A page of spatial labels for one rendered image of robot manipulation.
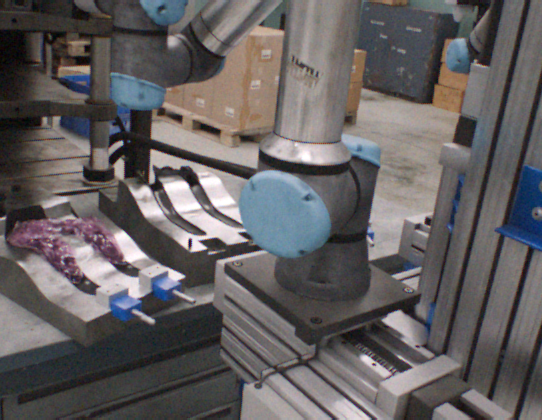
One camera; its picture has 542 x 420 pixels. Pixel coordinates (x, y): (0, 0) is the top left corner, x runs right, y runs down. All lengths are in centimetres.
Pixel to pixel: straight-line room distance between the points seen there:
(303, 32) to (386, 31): 797
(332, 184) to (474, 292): 31
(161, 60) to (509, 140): 48
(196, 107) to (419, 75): 350
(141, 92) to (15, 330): 59
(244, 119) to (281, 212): 465
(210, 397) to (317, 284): 76
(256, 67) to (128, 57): 450
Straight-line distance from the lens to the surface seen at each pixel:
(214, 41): 97
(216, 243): 148
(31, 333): 129
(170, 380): 154
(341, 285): 94
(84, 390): 144
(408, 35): 850
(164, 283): 131
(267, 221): 78
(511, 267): 94
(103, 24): 196
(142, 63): 89
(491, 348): 100
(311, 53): 74
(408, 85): 849
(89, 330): 123
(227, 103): 550
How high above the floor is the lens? 149
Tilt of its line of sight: 21 degrees down
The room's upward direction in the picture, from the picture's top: 6 degrees clockwise
